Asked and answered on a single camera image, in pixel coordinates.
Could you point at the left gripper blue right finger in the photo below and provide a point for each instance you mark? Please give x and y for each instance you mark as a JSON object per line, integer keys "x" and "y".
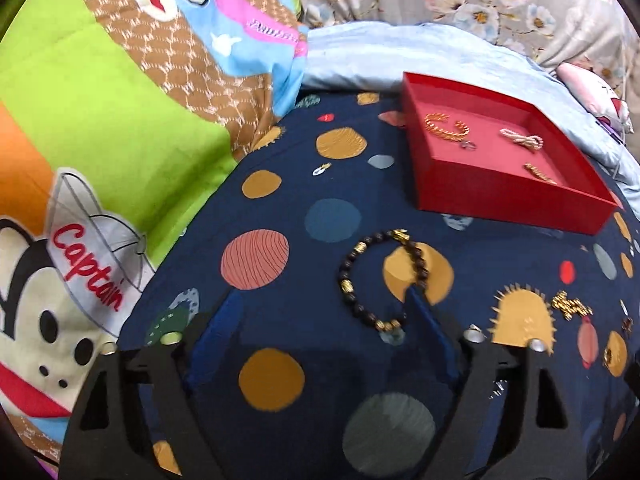
{"x": 442, "y": 351}

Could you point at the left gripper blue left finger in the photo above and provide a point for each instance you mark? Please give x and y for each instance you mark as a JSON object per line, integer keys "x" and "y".
{"x": 215, "y": 340}

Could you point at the red jewelry tray box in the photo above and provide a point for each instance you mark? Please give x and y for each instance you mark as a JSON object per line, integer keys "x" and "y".
{"x": 468, "y": 147}

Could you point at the navy planet pattern bedsheet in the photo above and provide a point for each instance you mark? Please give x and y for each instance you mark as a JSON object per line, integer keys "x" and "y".
{"x": 326, "y": 378}

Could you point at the colourful monkey cartoon blanket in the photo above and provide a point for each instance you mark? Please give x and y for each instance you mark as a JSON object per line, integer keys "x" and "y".
{"x": 119, "y": 118}

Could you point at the pink cartoon plush pillow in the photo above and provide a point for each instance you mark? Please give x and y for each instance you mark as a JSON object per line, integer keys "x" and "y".
{"x": 596, "y": 95}

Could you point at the light blue pillow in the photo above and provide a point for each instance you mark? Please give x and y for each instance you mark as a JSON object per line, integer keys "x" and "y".
{"x": 373, "y": 56}

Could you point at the grey floral bedsheet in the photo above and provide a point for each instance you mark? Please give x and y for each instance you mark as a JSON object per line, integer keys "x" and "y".
{"x": 593, "y": 34}

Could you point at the small gold chain pendant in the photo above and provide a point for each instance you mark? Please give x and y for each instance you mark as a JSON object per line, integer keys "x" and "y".
{"x": 537, "y": 173}

